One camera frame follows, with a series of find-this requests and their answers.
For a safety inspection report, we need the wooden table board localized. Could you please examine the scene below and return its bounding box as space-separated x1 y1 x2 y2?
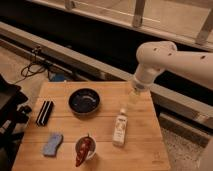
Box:
12 82 170 171

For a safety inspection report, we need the black cable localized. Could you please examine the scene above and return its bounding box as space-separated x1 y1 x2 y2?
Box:
13 53 51 85

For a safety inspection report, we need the blue object on floor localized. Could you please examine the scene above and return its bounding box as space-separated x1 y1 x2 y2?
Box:
50 74 65 82

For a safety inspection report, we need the dark blue bowl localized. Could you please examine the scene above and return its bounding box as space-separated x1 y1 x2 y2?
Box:
68 88 100 116

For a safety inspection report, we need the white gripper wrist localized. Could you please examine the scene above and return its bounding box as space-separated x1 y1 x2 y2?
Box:
128 68 160 105

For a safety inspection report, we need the clear labelled plastic bottle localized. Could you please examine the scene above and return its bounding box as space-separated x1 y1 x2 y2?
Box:
112 108 128 146

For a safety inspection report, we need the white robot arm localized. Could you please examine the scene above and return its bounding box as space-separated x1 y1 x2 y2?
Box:
132 41 213 103

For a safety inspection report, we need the grey metal rail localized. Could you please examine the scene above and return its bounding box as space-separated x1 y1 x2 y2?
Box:
0 22 213 130

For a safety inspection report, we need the red chili pepper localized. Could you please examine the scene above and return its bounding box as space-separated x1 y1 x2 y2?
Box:
76 136 92 167

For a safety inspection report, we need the blue sponge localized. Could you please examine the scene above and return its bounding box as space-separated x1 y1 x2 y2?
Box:
42 133 63 157

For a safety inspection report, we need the black white striped block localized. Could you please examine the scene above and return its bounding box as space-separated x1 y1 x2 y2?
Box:
36 101 54 126

